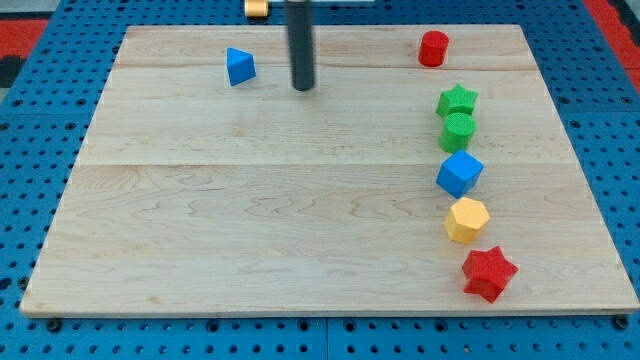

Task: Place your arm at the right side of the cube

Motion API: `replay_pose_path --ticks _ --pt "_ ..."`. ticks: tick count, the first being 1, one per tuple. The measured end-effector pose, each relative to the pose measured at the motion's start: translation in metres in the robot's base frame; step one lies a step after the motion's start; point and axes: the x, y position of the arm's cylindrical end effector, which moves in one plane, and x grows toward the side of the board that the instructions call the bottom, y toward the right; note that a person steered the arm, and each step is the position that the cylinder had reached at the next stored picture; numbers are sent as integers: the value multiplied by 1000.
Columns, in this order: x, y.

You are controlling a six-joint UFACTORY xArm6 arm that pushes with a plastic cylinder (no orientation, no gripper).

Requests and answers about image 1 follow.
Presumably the blue cube block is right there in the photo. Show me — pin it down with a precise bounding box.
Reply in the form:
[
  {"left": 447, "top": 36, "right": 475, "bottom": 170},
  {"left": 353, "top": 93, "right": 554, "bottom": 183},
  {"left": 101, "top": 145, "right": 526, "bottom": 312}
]
[{"left": 436, "top": 150, "right": 484, "bottom": 198}]

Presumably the light wooden board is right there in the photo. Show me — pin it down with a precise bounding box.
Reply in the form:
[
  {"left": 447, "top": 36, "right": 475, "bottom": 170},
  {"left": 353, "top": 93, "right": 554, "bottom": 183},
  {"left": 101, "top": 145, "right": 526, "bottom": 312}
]
[{"left": 20, "top": 25, "right": 639, "bottom": 318}]

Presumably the blue triangular prism block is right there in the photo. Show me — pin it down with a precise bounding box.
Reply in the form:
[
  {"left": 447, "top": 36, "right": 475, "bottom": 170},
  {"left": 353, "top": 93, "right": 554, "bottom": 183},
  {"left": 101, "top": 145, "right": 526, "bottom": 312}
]
[{"left": 226, "top": 48, "right": 256, "bottom": 86}]

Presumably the green cylinder block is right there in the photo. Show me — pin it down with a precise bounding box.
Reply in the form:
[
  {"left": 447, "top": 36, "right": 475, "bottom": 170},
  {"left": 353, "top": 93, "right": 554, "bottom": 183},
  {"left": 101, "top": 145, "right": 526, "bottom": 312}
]
[{"left": 439, "top": 112, "right": 476, "bottom": 153}]

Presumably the yellow hexagon block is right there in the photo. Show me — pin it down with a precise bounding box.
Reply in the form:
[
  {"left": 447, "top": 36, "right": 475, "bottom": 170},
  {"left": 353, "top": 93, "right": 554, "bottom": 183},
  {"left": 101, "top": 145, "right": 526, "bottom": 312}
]
[{"left": 444, "top": 197, "right": 490, "bottom": 245}]

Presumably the dark grey cylindrical robot stick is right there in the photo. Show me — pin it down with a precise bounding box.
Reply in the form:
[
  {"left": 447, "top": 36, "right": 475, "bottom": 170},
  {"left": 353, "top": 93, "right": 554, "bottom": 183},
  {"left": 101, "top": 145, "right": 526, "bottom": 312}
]
[{"left": 284, "top": 0, "right": 315, "bottom": 91}]

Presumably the green star block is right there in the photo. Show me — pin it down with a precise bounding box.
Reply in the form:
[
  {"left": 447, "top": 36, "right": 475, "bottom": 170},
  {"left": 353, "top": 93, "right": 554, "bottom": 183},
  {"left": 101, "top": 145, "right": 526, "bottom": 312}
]
[{"left": 436, "top": 84, "right": 478, "bottom": 118}]

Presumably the red cylinder block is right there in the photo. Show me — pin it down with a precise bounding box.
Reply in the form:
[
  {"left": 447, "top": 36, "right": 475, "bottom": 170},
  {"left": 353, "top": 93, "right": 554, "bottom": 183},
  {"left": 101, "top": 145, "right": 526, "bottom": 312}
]
[{"left": 418, "top": 30, "right": 450, "bottom": 67}]

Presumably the yellow block at top edge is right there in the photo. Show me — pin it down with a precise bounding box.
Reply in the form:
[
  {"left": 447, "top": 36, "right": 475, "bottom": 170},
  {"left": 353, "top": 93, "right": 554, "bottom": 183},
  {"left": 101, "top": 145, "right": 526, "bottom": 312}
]
[{"left": 244, "top": 0, "right": 269, "bottom": 18}]

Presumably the red star block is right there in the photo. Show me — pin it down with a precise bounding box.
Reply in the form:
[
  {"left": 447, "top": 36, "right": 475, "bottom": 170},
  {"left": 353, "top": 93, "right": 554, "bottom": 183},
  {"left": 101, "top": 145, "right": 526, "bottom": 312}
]
[{"left": 462, "top": 246, "right": 519, "bottom": 303}]

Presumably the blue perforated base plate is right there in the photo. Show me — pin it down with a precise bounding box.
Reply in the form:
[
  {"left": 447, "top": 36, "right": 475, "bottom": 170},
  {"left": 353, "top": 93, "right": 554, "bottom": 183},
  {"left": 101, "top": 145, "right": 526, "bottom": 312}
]
[{"left": 1, "top": 0, "right": 639, "bottom": 359}]

